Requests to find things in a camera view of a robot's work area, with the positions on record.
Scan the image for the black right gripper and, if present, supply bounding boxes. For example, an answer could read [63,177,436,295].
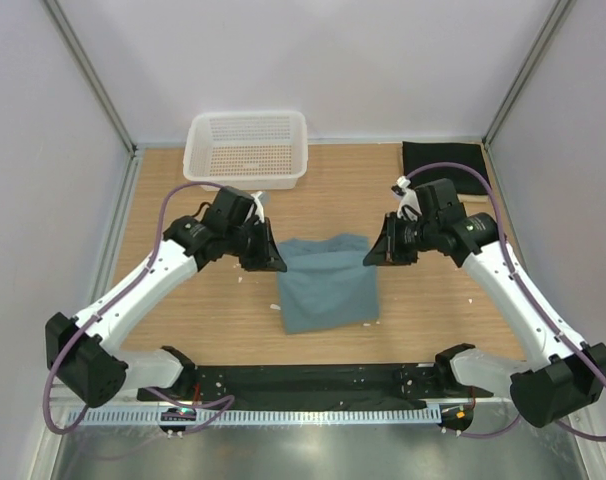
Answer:
[365,211,439,266]

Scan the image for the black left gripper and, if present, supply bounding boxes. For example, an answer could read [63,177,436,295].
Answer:
[225,216,286,271]

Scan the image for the teal blue t-shirt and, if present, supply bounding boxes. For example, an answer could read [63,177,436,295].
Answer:
[277,233,380,334]

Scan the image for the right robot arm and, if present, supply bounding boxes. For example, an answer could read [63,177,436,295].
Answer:
[363,177,606,428]

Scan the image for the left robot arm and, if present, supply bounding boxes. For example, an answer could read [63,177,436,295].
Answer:
[45,186,287,408]

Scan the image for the folded black t-shirt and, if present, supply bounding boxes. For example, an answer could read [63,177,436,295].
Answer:
[402,142,489,196]

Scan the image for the white perforated plastic basket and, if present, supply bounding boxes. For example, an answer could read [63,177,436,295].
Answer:
[183,110,309,190]

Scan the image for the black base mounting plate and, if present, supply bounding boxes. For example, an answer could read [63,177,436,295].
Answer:
[135,363,494,407]

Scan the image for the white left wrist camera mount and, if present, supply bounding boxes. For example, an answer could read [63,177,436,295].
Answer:
[251,191,270,223]

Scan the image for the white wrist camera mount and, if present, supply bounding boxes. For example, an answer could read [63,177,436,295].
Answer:
[251,191,270,223]
[391,176,421,221]

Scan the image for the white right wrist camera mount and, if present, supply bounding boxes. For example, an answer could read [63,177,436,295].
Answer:
[391,176,421,221]

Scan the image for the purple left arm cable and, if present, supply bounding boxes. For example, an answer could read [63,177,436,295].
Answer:
[41,181,237,436]

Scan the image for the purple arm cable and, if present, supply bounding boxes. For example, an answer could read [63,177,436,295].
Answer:
[405,162,606,444]
[41,181,237,436]

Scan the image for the slotted grey cable duct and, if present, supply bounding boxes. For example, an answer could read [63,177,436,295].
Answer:
[80,404,441,427]

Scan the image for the aluminium front frame rail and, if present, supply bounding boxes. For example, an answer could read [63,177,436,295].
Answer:
[42,360,592,407]

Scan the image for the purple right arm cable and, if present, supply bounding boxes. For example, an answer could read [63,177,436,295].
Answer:
[405,162,606,444]

